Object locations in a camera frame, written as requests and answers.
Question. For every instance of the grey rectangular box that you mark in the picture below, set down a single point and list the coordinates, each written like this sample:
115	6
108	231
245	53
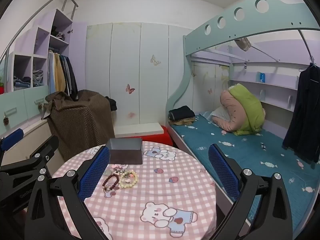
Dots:
126	152

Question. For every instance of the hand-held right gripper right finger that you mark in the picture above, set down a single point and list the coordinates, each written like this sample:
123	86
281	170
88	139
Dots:
225	172

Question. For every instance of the green quilt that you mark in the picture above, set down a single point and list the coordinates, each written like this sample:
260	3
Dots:
250	107

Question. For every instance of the pink butterfly sticker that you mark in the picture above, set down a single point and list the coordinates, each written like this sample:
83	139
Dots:
130	89

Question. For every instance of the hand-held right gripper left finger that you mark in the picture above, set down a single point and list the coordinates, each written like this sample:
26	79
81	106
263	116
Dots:
93	172

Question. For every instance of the row of hanging clothes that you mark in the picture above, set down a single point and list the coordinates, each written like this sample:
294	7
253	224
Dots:
60	75

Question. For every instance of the grey bag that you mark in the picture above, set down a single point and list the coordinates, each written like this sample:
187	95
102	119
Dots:
243	43

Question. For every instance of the purple stepped shelf unit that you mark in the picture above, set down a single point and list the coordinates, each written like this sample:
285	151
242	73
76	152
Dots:
41	42

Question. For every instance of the dark clothes on shelf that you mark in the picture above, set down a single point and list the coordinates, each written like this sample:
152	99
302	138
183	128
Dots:
58	33

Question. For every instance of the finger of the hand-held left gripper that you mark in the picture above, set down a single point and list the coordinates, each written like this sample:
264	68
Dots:
12	136
47	147

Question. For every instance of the teal bunk bed frame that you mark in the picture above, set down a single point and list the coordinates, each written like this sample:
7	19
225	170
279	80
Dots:
250	25

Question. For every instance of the folded dark clothes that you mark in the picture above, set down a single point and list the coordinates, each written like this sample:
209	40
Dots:
181	112

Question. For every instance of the folded jeans stack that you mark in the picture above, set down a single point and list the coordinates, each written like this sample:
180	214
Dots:
22	83
37	78

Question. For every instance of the clothes hanger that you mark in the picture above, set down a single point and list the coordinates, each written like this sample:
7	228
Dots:
311	65

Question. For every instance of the black cloth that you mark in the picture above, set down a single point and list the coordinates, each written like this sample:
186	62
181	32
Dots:
112	103

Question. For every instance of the white wardrobe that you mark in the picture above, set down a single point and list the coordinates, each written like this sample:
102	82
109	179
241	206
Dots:
125	62

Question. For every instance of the dark hanging jacket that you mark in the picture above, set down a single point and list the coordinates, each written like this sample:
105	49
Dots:
305	112

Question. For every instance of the small blue box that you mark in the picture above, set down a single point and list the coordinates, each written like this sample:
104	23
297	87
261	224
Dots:
261	77

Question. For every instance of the folded tan clothes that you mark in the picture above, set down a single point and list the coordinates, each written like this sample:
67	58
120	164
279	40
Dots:
183	122

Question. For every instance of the beige cabinet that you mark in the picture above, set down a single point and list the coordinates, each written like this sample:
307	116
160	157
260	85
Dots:
30	140

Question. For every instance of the cream butterfly sticker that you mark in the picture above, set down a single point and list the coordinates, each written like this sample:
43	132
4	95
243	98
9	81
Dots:
155	60

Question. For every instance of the metal handrail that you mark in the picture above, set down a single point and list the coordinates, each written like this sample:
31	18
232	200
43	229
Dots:
37	12

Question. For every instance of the pink flower sticker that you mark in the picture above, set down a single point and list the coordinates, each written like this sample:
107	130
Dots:
131	115

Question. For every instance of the teal drawer cabinet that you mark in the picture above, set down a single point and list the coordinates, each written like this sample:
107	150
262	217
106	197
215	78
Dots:
22	105

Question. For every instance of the red stool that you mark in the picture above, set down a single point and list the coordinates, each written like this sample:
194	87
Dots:
160	137

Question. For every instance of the blue candy print bedsheet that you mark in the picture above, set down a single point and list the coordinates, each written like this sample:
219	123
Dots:
250	145

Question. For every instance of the white pillow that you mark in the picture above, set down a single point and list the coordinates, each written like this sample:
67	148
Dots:
220	115

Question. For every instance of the pink checked bear tablecloth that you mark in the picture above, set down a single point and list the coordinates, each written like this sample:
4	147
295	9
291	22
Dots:
162	192

